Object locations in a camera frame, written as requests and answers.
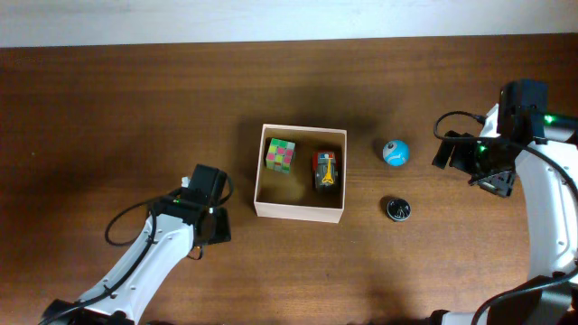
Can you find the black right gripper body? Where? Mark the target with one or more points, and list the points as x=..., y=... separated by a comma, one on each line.
x=463, y=153

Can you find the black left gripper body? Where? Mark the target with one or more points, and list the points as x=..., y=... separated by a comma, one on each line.
x=217, y=226

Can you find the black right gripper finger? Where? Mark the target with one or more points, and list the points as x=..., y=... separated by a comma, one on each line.
x=447, y=154
x=464, y=156

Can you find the blue ball with face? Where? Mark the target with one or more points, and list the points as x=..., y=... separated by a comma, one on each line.
x=396, y=153

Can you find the black round spinner toy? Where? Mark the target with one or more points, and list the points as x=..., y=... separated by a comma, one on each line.
x=398, y=209

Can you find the pastel rubiks cube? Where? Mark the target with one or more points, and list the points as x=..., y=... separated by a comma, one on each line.
x=279, y=156

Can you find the red grey toy car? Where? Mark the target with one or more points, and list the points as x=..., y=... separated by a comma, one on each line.
x=325, y=171

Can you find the orange plush toy figure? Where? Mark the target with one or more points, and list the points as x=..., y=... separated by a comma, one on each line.
x=196, y=253

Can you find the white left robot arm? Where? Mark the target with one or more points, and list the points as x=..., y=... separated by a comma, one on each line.
x=186, y=219

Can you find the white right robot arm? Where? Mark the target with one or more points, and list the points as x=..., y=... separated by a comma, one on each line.
x=522, y=141

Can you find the white open cardboard box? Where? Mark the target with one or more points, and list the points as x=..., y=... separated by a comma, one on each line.
x=293, y=195

